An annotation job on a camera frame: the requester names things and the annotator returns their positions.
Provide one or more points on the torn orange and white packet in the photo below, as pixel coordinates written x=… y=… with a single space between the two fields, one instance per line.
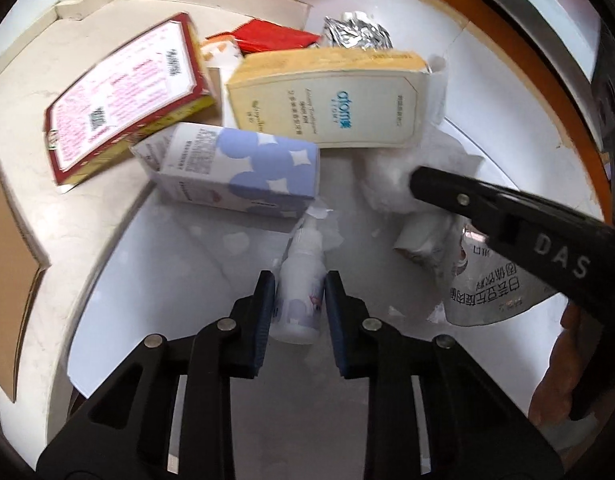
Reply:
x=220 y=52

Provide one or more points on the brown cardboard sheet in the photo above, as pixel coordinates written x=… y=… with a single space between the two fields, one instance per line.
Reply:
x=7 y=285

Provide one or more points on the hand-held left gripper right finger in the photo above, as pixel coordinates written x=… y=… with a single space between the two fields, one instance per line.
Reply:
x=336 y=327

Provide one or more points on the red box with pink label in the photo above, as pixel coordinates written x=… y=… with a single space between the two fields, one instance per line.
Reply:
x=122 y=95

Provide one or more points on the white carton with blue circles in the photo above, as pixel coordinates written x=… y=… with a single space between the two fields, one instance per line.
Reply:
x=237 y=170

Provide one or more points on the cream and yellow box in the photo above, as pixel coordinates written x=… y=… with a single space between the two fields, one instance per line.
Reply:
x=327 y=100

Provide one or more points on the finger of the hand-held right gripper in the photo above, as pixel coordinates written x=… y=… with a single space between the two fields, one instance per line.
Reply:
x=457 y=195

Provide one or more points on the small white plastic bottle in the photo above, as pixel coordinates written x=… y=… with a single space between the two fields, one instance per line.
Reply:
x=297 y=305

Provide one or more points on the person's right hand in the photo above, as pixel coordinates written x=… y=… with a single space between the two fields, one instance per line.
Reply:
x=552 y=385

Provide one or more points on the silver foil wrapper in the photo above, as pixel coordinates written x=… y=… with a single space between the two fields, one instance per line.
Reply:
x=355 y=35

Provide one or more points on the red foil packet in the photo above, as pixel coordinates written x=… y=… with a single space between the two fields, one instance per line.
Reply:
x=272 y=37

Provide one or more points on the silver printed pouch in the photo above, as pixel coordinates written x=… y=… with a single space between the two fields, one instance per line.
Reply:
x=492 y=285

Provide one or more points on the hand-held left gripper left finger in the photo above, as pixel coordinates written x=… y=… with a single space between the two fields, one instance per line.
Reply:
x=265 y=322

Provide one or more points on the clear plastic wrap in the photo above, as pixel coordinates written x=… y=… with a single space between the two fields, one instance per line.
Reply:
x=387 y=180

